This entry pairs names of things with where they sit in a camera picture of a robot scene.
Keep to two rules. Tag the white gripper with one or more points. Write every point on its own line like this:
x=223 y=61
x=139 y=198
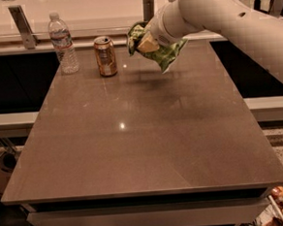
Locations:
x=157 y=29

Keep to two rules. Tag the green jalapeno chip bag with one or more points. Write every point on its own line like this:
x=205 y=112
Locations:
x=164 y=56

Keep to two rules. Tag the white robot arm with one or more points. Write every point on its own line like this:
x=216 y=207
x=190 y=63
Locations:
x=258 y=35

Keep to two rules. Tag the orange soda can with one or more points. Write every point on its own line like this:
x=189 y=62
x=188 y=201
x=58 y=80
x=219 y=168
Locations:
x=105 y=56

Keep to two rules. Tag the clear plastic water bottle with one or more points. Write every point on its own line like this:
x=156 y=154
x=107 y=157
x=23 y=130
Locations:
x=63 y=44

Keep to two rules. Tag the middle metal railing post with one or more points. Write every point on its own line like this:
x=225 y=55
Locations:
x=148 y=9

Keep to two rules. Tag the metal railing post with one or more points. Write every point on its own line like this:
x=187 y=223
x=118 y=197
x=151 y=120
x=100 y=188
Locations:
x=276 y=7
x=148 y=9
x=25 y=31

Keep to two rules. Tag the left metal railing post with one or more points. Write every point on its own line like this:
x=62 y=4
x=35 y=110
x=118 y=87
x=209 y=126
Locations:
x=25 y=31

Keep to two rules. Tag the right metal railing post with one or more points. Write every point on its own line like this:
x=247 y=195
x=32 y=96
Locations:
x=276 y=7

